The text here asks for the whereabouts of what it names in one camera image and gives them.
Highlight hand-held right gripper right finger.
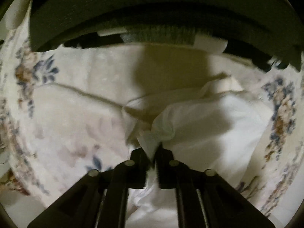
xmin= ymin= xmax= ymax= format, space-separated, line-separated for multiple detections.
xmin=154 ymin=145 xmax=277 ymax=228

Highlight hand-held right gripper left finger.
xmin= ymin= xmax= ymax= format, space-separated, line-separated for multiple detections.
xmin=27 ymin=147 xmax=152 ymax=228

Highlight white small garment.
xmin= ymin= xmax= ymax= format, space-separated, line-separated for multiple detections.
xmin=122 ymin=72 xmax=273 ymax=228

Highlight floral printed blanket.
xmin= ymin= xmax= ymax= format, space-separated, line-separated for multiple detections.
xmin=0 ymin=1 xmax=304 ymax=219

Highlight white pillow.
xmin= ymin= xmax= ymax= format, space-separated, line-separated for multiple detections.
xmin=193 ymin=34 xmax=228 ymax=54

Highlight grey knitted cloth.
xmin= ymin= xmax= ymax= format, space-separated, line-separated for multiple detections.
xmin=120 ymin=25 xmax=197 ymax=45

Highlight dark wooden headboard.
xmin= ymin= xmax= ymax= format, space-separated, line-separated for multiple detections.
xmin=28 ymin=0 xmax=302 ymax=73

